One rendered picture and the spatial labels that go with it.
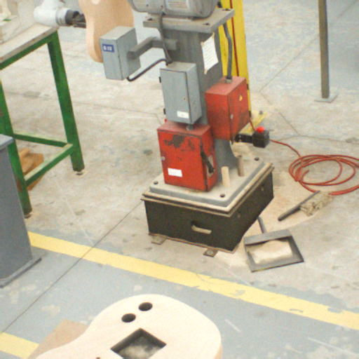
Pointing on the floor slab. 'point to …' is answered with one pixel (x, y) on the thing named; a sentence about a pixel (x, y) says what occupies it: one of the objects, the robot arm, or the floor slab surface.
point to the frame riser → (208, 218)
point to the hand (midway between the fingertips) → (104, 21)
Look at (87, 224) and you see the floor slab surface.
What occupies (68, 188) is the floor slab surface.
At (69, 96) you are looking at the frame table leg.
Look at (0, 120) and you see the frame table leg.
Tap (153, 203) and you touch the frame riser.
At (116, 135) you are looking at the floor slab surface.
